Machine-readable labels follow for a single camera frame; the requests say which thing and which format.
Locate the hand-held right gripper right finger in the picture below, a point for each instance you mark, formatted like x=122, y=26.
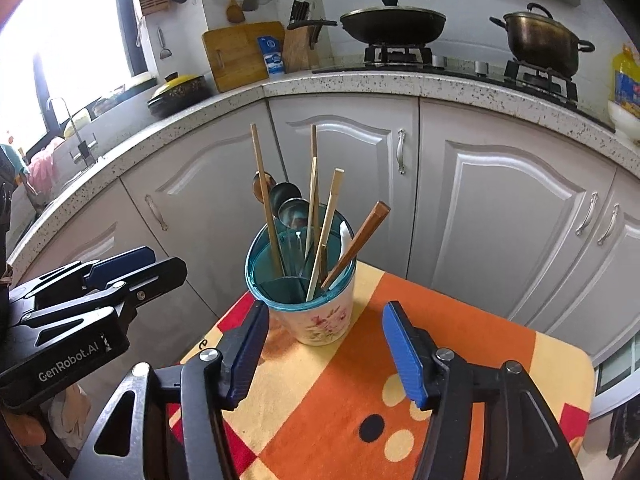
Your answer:
x=400, y=355

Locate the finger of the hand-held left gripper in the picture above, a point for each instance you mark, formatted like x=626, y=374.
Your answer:
x=155, y=280
x=120, y=265

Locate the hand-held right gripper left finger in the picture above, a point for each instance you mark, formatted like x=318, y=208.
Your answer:
x=250, y=355

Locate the floral utensil holder teal lid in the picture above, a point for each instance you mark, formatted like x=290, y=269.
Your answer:
x=325, y=320

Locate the reddish brown wooden chopstick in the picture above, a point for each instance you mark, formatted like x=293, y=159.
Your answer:
x=367, y=232

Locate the white plastic spoon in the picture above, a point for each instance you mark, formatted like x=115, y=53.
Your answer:
x=345, y=240

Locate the white cloth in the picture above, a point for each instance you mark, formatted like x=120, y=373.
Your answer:
x=70, y=420

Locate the orange yellow printed blanket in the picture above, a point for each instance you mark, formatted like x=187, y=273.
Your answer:
x=340, y=385

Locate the white cabinet door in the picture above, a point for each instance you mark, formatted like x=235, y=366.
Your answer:
x=490, y=220
x=350, y=170
x=200, y=200
x=600, y=285

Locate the pink cloth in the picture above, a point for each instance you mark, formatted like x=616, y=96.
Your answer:
x=42, y=165

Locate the metal sink faucet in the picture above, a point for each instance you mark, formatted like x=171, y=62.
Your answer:
x=75, y=130

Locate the black pot yellow lid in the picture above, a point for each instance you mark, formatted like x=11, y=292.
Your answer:
x=180, y=95

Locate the hanging metal peeler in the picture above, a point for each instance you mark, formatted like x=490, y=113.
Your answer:
x=165, y=52

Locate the bright kitchen window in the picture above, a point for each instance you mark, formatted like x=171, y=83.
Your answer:
x=75, y=35

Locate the dark cloth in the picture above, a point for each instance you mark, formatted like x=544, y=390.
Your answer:
x=622, y=430

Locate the wooden cutting board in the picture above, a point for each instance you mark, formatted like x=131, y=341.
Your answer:
x=235, y=55

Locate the blue white carton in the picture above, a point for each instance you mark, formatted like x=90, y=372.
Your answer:
x=272, y=60

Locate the wooden knife block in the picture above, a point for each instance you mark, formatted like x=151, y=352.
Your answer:
x=295, y=50

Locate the white kitchen cabinets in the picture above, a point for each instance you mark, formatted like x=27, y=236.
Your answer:
x=350, y=85

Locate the black gas stove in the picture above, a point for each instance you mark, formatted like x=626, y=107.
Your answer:
x=450, y=67

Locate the black wok with lid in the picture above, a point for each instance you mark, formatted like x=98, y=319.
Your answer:
x=390, y=25

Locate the yellow cooking oil bottle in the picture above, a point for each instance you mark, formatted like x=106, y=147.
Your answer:
x=627, y=85

